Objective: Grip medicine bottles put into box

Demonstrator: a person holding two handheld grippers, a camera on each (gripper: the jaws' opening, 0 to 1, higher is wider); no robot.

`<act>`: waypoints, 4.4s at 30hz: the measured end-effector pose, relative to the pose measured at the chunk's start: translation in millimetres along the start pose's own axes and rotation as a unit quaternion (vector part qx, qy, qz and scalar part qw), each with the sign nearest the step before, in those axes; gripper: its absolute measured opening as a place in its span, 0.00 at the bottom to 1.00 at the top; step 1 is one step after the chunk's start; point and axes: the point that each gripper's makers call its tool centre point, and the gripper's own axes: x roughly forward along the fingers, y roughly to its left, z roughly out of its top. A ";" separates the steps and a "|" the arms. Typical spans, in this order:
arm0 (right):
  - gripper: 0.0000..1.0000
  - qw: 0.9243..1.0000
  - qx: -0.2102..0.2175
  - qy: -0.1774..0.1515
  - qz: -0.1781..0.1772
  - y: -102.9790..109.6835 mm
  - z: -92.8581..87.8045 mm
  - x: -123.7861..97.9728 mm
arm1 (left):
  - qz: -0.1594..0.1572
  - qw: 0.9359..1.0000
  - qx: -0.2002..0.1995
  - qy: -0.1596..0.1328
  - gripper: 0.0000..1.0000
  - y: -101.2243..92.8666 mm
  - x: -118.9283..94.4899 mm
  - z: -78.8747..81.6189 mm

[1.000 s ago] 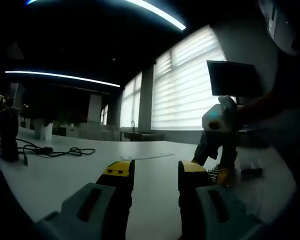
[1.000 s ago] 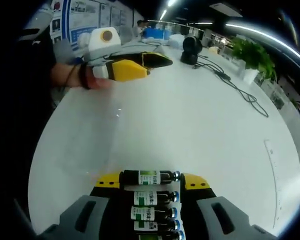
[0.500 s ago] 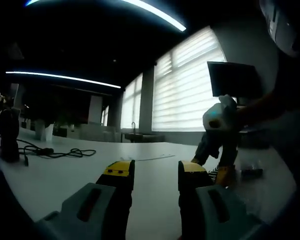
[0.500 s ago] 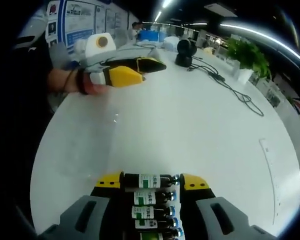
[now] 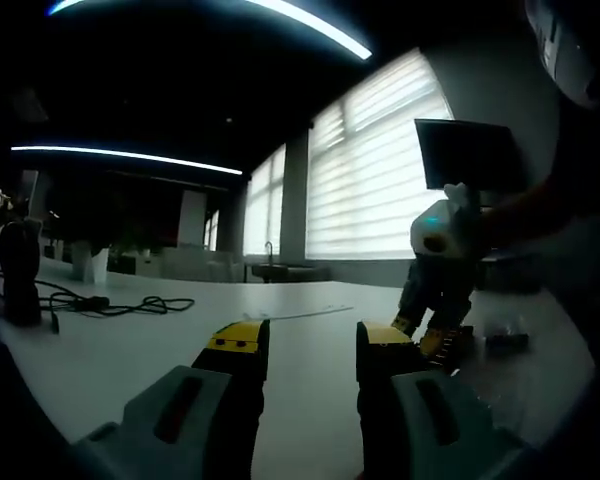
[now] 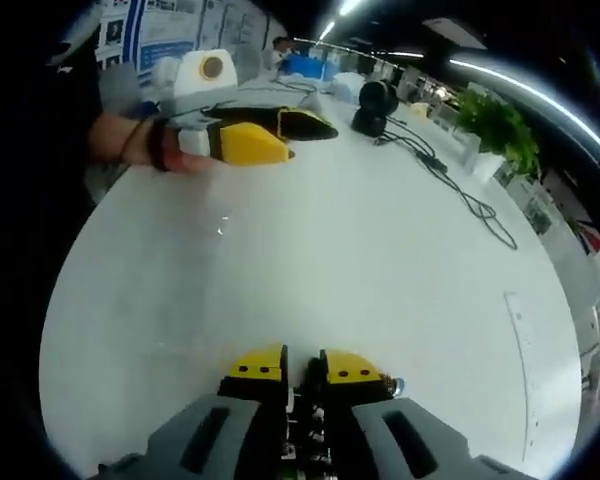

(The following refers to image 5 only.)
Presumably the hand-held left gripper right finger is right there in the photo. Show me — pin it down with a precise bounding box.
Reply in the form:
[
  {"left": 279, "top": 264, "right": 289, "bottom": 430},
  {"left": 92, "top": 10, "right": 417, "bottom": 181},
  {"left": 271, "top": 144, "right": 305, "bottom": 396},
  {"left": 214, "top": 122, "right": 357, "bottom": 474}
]
[{"left": 355, "top": 319, "right": 531, "bottom": 480}]

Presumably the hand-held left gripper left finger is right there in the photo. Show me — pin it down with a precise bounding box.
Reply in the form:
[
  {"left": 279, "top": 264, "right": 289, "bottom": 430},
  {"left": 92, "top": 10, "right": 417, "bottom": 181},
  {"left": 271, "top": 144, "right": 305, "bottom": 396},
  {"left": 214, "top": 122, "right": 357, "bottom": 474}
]
[{"left": 74, "top": 319, "right": 271, "bottom": 480}]

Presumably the clear plastic box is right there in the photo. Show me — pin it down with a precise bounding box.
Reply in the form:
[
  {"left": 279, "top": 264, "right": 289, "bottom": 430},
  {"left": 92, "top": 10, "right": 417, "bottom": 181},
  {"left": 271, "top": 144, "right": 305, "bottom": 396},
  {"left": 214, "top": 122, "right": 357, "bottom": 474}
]
[{"left": 479, "top": 317, "right": 531, "bottom": 356}]

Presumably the small dark component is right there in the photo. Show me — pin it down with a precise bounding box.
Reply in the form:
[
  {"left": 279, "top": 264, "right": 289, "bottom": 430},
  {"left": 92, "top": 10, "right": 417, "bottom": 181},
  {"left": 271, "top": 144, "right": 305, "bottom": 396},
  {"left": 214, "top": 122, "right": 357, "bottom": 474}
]
[{"left": 485, "top": 330, "right": 529, "bottom": 352}]

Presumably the wide window with white blind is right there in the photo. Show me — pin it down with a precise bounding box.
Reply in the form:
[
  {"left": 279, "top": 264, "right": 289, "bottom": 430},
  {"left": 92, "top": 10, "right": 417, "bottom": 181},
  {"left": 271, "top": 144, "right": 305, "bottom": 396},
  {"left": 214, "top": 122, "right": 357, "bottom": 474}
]
[{"left": 304, "top": 47, "right": 454, "bottom": 262}]

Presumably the dark sink counter with faucet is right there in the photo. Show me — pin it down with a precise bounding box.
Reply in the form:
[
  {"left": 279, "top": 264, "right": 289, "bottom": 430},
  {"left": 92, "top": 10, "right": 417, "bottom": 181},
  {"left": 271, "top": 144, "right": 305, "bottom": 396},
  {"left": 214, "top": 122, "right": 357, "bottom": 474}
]
[{"left": 251, "top": 240, "right": 332, "bottom": 285}]

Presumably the person's torso in dark shirt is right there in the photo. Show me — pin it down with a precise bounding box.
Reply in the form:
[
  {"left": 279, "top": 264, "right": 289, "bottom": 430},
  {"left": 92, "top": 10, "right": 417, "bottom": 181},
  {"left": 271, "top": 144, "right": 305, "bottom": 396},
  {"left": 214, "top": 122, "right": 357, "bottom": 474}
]
[{"left": 529, "top": 74, "right": 600, "bottom": 451}]

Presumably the narrow window with white blind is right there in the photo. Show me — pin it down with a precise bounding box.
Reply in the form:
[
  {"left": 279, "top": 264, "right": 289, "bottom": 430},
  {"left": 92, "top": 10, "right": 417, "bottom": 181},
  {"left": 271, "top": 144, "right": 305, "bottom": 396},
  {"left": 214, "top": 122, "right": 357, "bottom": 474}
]
[{"left": 241, "top": 142, "right": 288, "bottom": 257}]

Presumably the potted green plant white pot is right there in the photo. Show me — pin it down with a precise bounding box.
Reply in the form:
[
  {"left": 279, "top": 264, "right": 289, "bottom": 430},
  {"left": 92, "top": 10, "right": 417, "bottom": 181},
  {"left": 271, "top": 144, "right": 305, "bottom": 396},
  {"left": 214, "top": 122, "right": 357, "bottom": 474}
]
[{"left": 65, "top": 199, "right": 147, "bottom": 285}]

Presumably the white chest-worn device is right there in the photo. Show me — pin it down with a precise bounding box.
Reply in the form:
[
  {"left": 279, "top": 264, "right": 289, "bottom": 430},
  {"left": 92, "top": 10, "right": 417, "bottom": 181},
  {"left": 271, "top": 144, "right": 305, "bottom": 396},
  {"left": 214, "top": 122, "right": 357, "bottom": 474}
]
[{"left": 524, "top": 0, "right": 600, "bottom": 110}]

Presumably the dark cylindrical object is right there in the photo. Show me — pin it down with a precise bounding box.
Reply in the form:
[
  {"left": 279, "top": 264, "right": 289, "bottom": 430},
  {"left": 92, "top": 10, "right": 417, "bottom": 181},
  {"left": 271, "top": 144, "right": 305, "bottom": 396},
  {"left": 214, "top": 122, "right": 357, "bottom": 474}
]
[{"left": 0, "top": 218, "right": 44, "bottom": 327}]

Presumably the long curved ceiling light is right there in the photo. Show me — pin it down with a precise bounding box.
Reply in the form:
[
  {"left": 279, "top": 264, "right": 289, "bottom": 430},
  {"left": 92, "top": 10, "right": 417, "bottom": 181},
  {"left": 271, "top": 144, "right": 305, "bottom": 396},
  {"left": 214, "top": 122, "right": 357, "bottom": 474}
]
[{"left": 48, "top": 0, "right": 374, "bottom": 61}]

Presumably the straight ceiling light strip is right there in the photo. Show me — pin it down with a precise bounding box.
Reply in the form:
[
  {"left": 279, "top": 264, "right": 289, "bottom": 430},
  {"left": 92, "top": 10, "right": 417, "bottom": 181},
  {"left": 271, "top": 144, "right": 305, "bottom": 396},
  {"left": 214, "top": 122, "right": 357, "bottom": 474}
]
[{"left": 8, "top": 144, "right": 245, "bottom": 177}]

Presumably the black wall monitor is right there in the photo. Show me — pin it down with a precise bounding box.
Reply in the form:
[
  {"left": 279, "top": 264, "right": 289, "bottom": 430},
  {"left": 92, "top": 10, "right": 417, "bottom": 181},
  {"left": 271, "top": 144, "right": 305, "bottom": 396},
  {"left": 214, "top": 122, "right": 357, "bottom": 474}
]
[{"left": 414, "top": 118, "right": 529, "bottom": 191}]

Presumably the black power cable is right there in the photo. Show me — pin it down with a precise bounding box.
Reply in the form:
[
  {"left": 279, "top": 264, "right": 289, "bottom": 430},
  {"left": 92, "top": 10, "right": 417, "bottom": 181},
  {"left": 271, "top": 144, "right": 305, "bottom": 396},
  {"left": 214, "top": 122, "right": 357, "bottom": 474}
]
[{"left": 0, "top": 268, "right": 197, "bottom": 335}]

